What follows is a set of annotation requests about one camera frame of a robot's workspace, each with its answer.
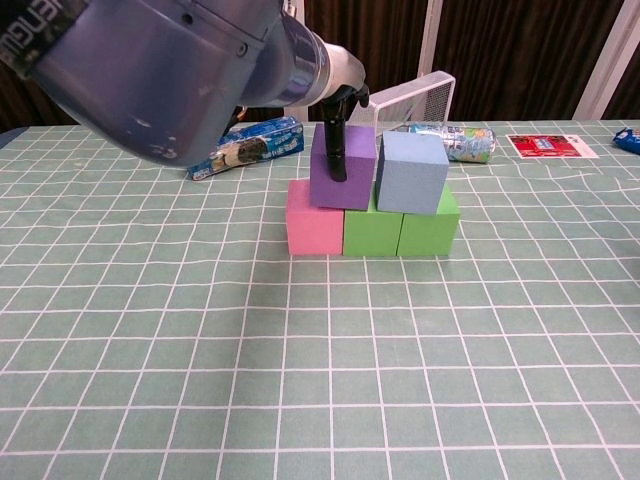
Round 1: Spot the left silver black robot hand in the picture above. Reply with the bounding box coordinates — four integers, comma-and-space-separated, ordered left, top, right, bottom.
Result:
319, 43, 371, 183

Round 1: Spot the purple foam cube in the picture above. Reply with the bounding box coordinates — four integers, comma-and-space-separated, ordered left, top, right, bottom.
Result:
309, 123, 378, 212

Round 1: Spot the light blue foam cube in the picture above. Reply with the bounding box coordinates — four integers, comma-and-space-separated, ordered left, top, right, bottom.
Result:
374, 131, 450, 216

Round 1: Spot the pink foam cube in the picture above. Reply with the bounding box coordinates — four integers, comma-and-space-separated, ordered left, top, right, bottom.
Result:
285, 180, 346, 256

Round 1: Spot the green foam cube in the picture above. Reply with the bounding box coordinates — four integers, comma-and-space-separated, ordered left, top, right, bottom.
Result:
396, 183, 462, 257
342, 192, 405, 257

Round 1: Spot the long blue cookie package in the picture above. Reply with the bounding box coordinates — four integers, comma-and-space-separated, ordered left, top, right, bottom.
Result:
185, 115, 307, 182

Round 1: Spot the dark brown curtain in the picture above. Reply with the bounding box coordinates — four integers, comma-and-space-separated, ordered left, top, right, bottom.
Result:
0, 0, 640, 132

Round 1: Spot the red white printed card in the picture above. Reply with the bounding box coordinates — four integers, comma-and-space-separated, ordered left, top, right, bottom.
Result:
505, 132, 600, 161

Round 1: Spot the small dark blue cookie packet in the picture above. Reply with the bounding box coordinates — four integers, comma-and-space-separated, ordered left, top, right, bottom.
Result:
612, 127, 640, 155

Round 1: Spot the green checked tablecloth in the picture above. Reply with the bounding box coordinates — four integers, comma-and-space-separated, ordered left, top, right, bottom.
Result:
0, 119, 640, 480

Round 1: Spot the white wire mesh rack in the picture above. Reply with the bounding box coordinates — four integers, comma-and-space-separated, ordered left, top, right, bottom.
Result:
347, 70, 457, 139

